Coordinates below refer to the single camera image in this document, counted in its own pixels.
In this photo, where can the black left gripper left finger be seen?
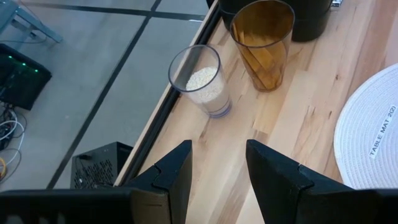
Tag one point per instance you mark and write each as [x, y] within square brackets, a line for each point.
[174, 180]

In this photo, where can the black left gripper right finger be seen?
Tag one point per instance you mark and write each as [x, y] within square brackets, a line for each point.
[280, 186]

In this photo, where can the black perforated computer box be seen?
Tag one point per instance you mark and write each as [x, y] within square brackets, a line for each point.
[99, 168]

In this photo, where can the clear glass with white grains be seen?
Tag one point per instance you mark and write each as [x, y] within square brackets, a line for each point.
[205, 90]

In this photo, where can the round white woven placemat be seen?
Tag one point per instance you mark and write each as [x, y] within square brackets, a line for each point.
[373, 130]

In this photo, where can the amber plastic cup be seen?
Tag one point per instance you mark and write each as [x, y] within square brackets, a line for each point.
[264, 56]

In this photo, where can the black four-slot toaster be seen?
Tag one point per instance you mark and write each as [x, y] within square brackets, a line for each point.
[311, 18]

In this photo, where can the black device with green lights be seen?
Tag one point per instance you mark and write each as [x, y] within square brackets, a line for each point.
[21, 81]

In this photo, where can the grey metal bench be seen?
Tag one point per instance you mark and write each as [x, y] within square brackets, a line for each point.
[28, 18]

